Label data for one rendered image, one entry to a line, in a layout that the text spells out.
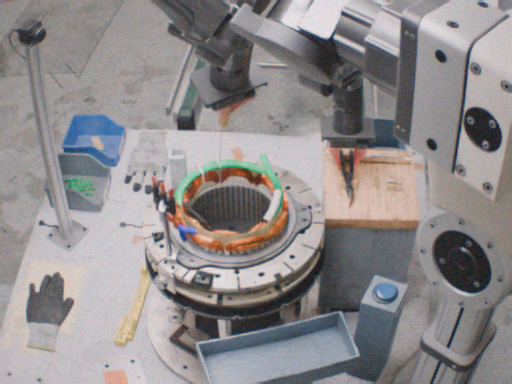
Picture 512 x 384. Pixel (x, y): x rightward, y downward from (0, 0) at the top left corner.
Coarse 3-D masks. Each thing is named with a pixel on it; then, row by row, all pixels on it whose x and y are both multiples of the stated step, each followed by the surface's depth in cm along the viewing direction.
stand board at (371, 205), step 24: (336, 168) 153; (360, 168) 153; (384, 168) 153; (408, 168) 153; (336, 192) 148; (360, 192) 148; (384, 192) 148; (408, 192) 148; (336, 216) 144; (360, 216) 144; (384, 216) 144; (408, 216) 143
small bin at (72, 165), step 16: (64, 160) 192; (80, 160) 192; (96, 160) 191; (64, 176) 195; (80, 176) 195; (96, 176) 195; (48, 192) 183; (80, 192) 191; (96, 192) 191; (80, 208) 186; (96, 208) 185
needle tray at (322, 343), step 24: (336, 312) 127; (240, 336) 124; (264, 336) 126; (288, 336) 128; (312, 336) 129; (336, 336) 128; (216, 360) 125; (240, 360) 125; (264, 360) 125; (288, 360) 125; (312, 360) 125; (336, 360) 124
